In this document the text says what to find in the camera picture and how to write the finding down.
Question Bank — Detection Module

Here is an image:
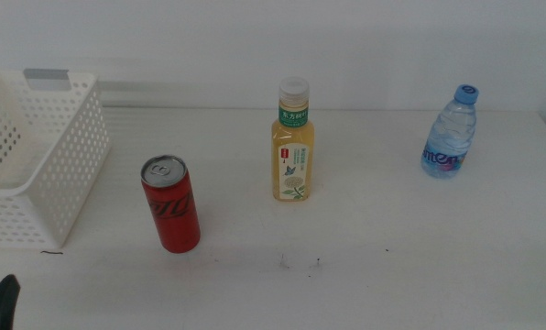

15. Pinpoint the yellow tea bottle white cap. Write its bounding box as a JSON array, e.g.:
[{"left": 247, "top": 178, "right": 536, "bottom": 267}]
[{"left": 271, "top": 76, "right": 316, "bottom": 203}]

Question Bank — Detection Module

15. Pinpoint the white perforated plastic basket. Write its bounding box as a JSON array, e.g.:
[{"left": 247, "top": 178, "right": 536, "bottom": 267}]
[{"left": 0, "top": 68, "right": 112, "bottom": 251}]

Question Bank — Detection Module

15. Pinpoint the clear water bottle blue cap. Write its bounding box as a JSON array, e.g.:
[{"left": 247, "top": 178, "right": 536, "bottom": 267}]
[{"left": 420, "top": 83, "right": 481, "bottom": 180}]

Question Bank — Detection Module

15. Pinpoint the red soda can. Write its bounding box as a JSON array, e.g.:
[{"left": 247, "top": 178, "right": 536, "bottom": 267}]
[{"left": 139, "top": 154, "right": 202, "bottom": 255}]

